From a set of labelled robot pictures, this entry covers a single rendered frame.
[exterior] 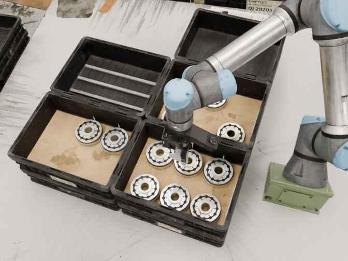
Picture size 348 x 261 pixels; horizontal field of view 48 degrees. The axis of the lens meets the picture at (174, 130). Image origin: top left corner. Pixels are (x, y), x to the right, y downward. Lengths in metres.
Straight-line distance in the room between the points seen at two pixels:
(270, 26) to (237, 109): 0.45
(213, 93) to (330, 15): 0.36
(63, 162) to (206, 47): 0.77
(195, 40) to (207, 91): 0.79
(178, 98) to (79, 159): 0.64
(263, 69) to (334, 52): 0.57
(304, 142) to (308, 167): 0.08
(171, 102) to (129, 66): 0.76
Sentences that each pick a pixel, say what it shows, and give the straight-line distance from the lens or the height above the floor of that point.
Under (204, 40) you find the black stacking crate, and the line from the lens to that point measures 1.77.
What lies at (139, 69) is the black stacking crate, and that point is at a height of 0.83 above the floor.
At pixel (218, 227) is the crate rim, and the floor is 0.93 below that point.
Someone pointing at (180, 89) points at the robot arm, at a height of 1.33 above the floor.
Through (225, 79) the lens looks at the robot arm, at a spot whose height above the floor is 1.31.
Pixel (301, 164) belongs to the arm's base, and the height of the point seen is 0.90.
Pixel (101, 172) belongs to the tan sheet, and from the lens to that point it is 1.45.
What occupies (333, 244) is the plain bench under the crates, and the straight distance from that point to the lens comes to 1.53.
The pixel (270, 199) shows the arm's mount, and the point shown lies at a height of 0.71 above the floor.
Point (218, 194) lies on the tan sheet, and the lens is 1.37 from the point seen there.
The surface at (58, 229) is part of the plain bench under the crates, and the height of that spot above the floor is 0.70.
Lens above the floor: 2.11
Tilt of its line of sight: 59 degrees down
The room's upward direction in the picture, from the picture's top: 6 degrees counter-clockwise
